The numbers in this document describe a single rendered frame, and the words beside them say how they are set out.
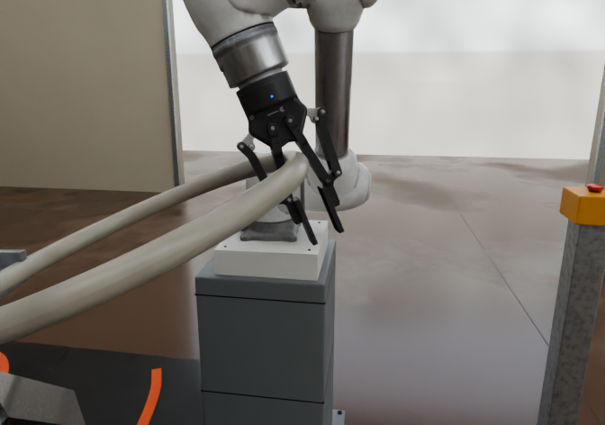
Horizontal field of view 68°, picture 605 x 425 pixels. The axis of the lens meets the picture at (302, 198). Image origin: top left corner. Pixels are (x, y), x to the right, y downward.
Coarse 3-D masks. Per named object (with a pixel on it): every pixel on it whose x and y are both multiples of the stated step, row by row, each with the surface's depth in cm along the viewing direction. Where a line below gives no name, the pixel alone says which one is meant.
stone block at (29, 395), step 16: (0, 384) 91; (16, 384) 96; (32, 384) 102; (48, 384) 108; (0, 400) 88; (16, 400) 93; (32, 400) 98; (48, 400) 103; (64, 400) 110; (0, 416) 86; (16, 416) 89; (32, 416) 94; (48, 416) 99; (64, 416) 105; (80, 416) 111
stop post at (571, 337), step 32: (576, 192) 121; (576, 224) 123; (576, 256) 123; (576, 288) 125; (576, 320) 127; (576, 352) 130; (544, 384) 141; (576, 384) 132; (544, 416) 140; (576, 416) 134
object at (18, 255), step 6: (0, 252) 67; (6, 252) 67; (12, 252) 67; (18, 252) 67; (24, 252) 68; (0, 258) 67; (6, 258) 67; (12, 258) 67; (18, 258) 67; (24, 258) 68; (0, 264) 67; (6, 264) 67; (0, 270) 68; (24, 282) 68; (12, 288) 65
